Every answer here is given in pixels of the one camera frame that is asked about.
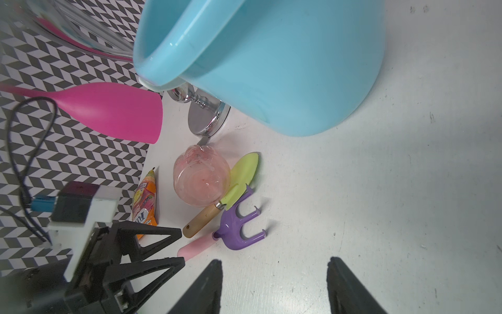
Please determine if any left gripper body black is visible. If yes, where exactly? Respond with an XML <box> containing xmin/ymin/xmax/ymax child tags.
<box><xmin>1</xmin><ymin>227</ymin><xmax>129</xmax><ymax>313</ymax></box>

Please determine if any turquoise plastic bucket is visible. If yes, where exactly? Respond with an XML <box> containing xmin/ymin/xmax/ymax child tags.
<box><xmin>133</xmin><ymin>1</ymin><xmax>386</xmax><ymax>137</ymax></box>

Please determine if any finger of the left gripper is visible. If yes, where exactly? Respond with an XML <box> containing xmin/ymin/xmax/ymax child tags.
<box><xmin>111</xmin><ymin>221</ymin><xmax>182</xmax><ymax>261</ymax></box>
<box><xmin>103</xmin><ymin>257</ymin><xmax>185</xmax><ymax>310</ymax></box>

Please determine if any clear pink plastic glass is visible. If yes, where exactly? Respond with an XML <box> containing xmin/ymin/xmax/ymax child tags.
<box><xmin>173</xmin><ymin>145</ymin><xmax>230</xmax><ymax>208</ymax></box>

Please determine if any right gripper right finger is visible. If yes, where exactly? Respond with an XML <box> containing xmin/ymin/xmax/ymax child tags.
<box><xmin>327</xmin><ymin>257</ymin><xmax>387</xmax><ymax>314</ymax></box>

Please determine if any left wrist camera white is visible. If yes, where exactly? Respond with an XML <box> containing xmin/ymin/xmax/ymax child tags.
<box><xmin>31</xmin><ymin>181</ymin><xmax>122</xmax><ymax>283</ymax></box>

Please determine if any chrome wire glass rack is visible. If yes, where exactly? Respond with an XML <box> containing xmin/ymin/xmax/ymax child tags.
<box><xmin>19</xmin><ymin>1</ymin><xmax>230</xmax><ymax>137</ymax></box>

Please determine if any orange candy bag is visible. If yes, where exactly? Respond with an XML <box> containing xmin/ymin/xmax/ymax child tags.
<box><xmin>132</xmin><ymin>168</ymin><xmax>158</xmax><ymax>226</ymax></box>

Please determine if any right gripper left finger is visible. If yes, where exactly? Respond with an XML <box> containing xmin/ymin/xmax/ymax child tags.
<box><xmin>168</xmin><ymin>260</ymin><xmax>223</xmax><ymax>314</ymax></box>

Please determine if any green trowel wooden handle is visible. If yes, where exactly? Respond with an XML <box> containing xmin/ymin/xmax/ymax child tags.
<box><xmin>182</xmin><ymin>152</ymin><xmax>260</xmax><ymax>239</ymax></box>

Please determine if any purple rake pink handle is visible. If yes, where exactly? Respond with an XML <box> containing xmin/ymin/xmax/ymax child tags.
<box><xmin>177</xmin><ymin>184</ymin><xmax>267</xmax><ymax>261</ymax></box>

